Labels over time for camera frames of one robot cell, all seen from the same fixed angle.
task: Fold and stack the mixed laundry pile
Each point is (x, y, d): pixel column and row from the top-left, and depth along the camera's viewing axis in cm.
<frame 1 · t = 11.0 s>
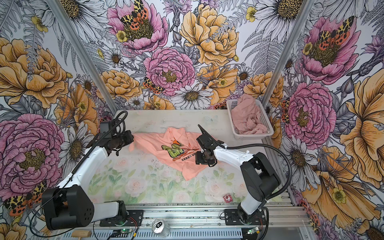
left hand: (132, 140, 85), fingers closed
right hand: (201, 166, 89), fingers open
peach graphic t-shirt: (174, 147, 101), point 2 cm above the table
dusty pink garment: (246, 116, 113), point 6 cm above the table
small red white card: (227, 198, 77), point 6 cm above the table

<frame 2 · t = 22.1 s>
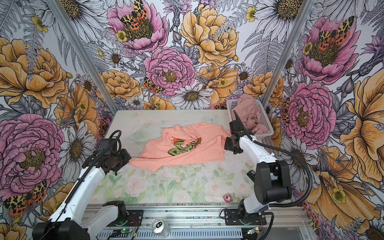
left hand: (128, 162, 82), fingers closed
right hand: (230, 152, 89), fingers open
peach graphic t-shirt: (184, 143, 104), on the table
the other named things where they were.

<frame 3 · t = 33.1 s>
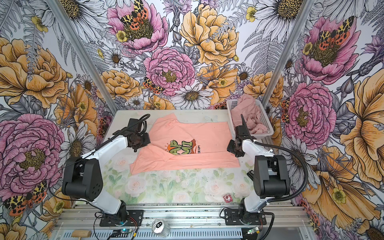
left hand: (146, 145, 92), fingers closed
right hand: (230, 154, 93), fingers open
peach graphic t-shirt: (174, 144, 104), on the table
the other named things where they were.

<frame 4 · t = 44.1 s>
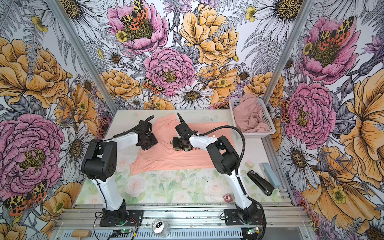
left hand: (154, 146, 100), fingers open
right hand: (175, 148, 99), fingers closed
black stapler: (264, 186, 84), point 3 cm above the table
light blue rectangular block: (269, 175, 85), point 6 cm above the table
